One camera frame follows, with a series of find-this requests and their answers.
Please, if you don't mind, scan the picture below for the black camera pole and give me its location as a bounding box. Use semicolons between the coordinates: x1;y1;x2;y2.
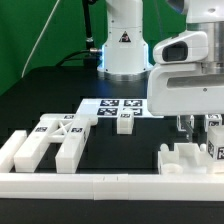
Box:
82;0;94;49

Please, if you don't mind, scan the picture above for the black cable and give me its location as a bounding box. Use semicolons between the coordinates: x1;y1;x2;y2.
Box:
54;48;103;68

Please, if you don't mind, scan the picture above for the white cable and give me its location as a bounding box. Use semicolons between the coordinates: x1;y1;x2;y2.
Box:
21;0;62;79

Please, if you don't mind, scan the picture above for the white chair seat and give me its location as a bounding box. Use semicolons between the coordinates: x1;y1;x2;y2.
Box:
157;142;224;176

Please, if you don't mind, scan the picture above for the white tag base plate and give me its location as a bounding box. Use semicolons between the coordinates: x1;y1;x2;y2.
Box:
77;98;153;118

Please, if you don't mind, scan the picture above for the white chair back frame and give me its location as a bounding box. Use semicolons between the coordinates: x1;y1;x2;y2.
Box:
14;114;98;174

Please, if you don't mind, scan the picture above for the white left fence bar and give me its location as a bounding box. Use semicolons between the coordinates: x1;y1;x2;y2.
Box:
0;130;27;173

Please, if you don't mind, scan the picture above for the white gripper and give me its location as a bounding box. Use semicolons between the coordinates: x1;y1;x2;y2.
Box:
147;31;224;141

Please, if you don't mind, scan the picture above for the white chair nut cube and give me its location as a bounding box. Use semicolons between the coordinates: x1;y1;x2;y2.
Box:
177;115;194;132
204;114;222;131

